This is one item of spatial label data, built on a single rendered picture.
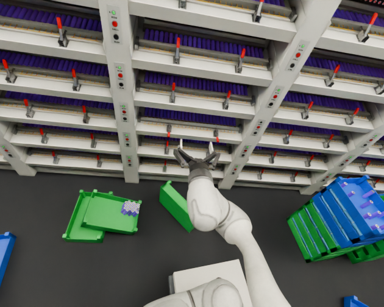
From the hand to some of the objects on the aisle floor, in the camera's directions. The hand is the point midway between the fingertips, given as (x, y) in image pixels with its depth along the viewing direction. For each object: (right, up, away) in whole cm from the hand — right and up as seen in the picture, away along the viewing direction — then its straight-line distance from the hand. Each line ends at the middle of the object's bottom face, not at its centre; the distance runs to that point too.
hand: (195, 144), depth 93 cm
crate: (-51, -42, +34) cm, 75 cm away
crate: (-65, -45, +36) cm, 87 cm away
